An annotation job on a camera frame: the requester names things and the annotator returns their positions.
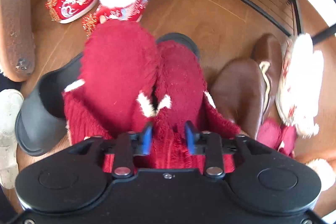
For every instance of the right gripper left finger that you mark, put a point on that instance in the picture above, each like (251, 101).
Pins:
(126, 147)

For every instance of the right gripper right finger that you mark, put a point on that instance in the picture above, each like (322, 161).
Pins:
(212, 146)

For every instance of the red knit slipper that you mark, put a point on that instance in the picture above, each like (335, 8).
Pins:
(181, 93)
(117, 75)

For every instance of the brown leather slipper near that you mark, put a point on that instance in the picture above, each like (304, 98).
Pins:
(238, 94)

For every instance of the brown leather slipper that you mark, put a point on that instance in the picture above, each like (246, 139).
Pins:
(238, 94)
(267, 54)

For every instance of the red fluffy flower slipper left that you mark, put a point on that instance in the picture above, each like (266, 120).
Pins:
(281, 138)

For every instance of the black slide sandal left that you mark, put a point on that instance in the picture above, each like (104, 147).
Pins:
(41, 122)

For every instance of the black slide sandal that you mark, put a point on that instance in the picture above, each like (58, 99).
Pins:
(41, 122)
(181, 39)

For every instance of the black slide sandal right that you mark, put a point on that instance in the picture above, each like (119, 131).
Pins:
(181, 39)

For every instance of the brown leather slipper far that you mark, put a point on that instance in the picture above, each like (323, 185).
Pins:
(267, 54)

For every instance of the white embroidered bootie left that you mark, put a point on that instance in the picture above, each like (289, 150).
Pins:
(297, 98)

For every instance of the white embroidered bootie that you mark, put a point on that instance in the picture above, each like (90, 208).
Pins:
(325, 172)
(297, 98)

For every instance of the white embroidered bootie right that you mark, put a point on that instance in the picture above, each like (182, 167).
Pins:
(325, 172)

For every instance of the white worn shoe sole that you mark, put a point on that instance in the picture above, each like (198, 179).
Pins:
(11, 103)

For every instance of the tan suede fleece boot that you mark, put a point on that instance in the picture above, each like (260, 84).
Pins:
(17, 40)

